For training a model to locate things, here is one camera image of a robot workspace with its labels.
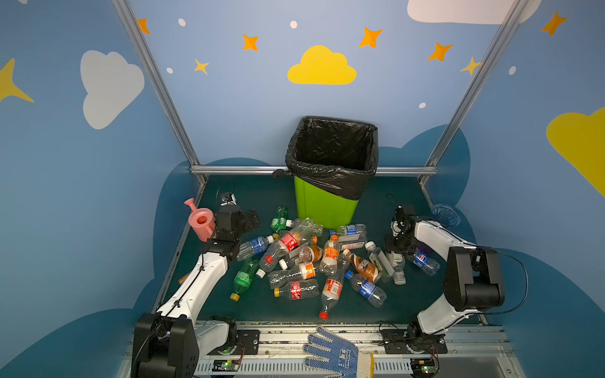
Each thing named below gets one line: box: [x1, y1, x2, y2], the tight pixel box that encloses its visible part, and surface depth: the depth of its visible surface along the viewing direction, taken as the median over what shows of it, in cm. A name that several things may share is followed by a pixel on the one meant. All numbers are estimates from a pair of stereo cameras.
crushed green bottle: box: [270, 205, 289, 234], surface depth 103 cm
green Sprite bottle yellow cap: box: [230, 256, 260, 302], surface depth 86 cm
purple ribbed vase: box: [430, 203, 461, 229], surface depth 86 cm
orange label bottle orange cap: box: [319, 234, 341, 276], surface depth 87 cm
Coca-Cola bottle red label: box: [279, 219, 316, 252], surface depth 89 cm
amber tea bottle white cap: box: [342, 248, 380, 284], surface depth 88 cm
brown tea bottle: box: [299, 244, 325, 263], surface depth 84 cm
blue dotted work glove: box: [302, 325, 375, 378], surface depth 73 cm
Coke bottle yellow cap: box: [273, 279, 320, 301], surface depth 82 cm
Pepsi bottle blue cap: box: [345, 270, 387, 308], surface depth 84 cm
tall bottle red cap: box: [319, 253, 351, 321], surface depth 83 cm
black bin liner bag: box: [271, 115, 379, 201], surface depth 88 cm
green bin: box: [293, 175, 360, 231], surface depth 90 cm
